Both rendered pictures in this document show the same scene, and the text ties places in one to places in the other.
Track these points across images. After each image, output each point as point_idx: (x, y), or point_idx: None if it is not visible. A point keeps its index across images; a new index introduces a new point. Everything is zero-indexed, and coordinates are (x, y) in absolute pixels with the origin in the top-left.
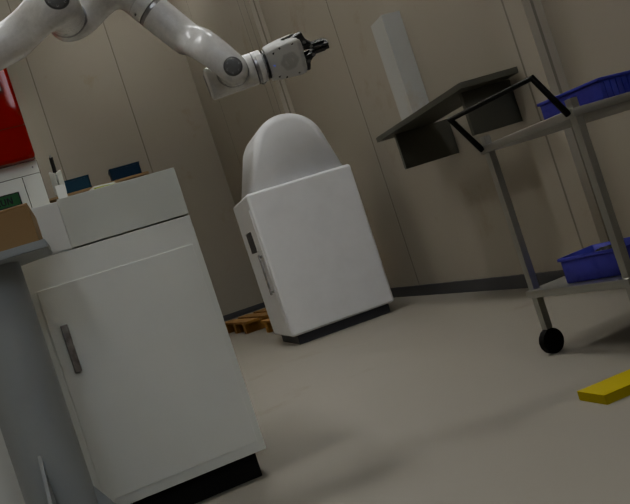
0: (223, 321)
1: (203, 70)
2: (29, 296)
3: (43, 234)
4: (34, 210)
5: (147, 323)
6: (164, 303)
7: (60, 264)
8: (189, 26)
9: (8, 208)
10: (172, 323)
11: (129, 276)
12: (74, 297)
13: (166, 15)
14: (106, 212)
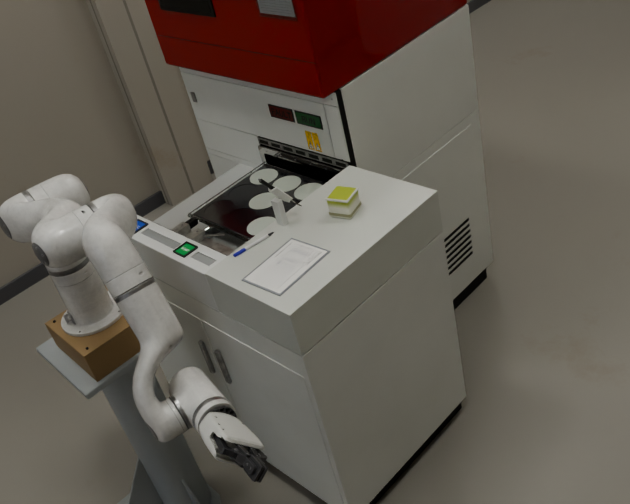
0: (327, 439)
1: (172, 377)
2: (128, 378)
3: (199, 289)
4: (191, 269)
5: (271, 394)
6: (282, 394)
7: (212, 315)
8: (143, 345)
9: (76, 350)
10: (288, 408)
11: (257, 359)
12: (223, 341)
13: (126, 319)
14: (239, 307)
